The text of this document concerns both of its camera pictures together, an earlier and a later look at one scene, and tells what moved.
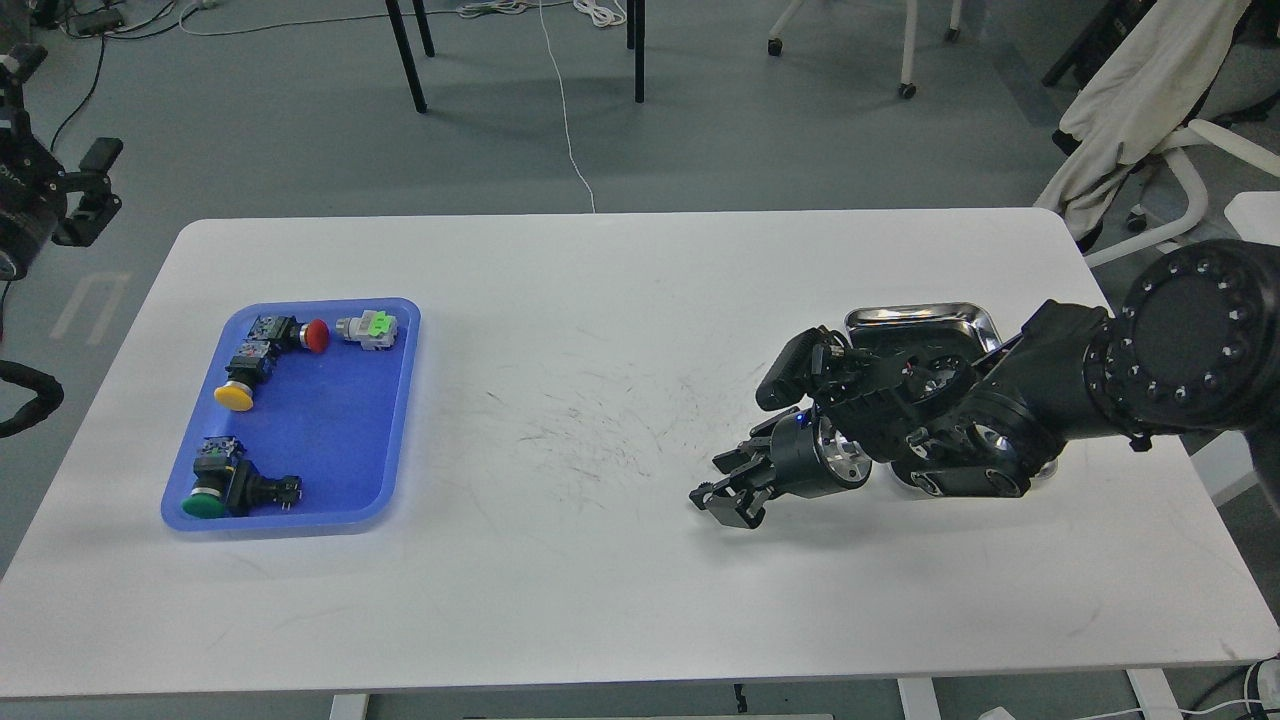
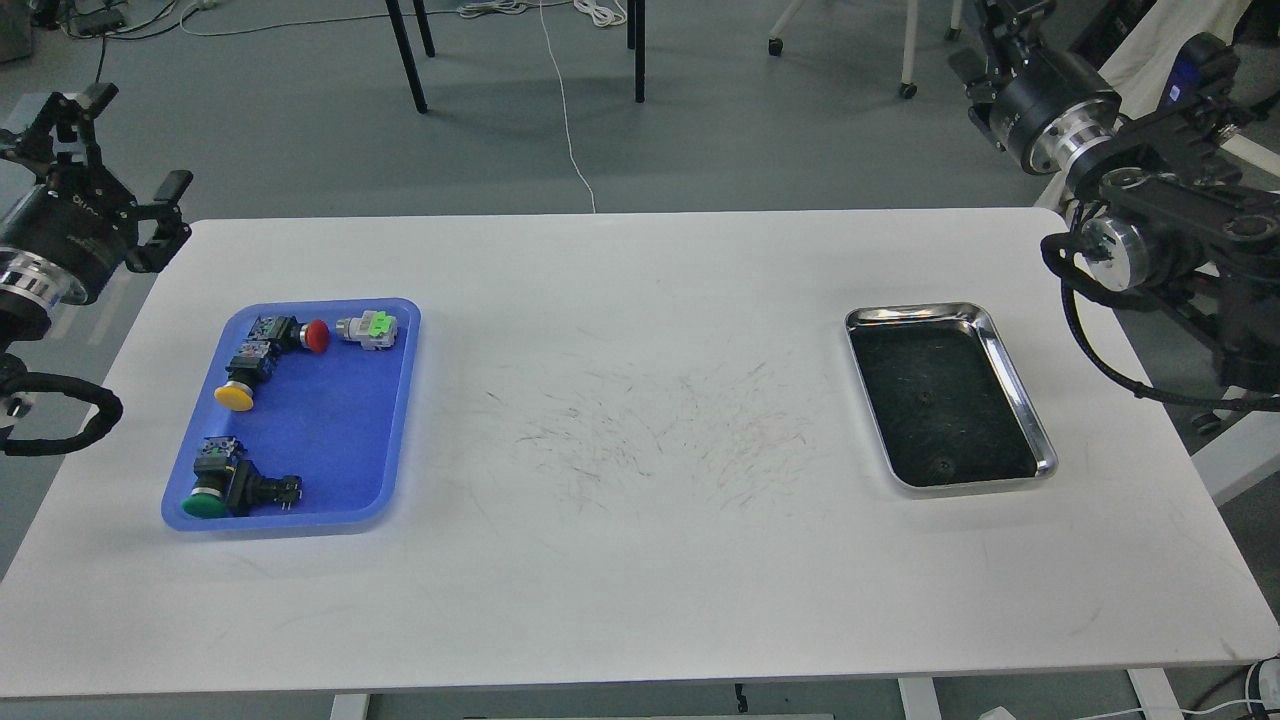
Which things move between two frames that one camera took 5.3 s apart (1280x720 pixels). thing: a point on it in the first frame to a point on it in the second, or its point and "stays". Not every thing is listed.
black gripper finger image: [95, 182] to [169, 197]
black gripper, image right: [809, 459] to [1051, 109]
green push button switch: [228, 485] stays
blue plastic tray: [305, 420] stays
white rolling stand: [907, 88] stays
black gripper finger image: [16, 142] to [60, 144]
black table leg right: [639, 50] stays
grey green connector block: [374, 329] stays
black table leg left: [400, 32] stays
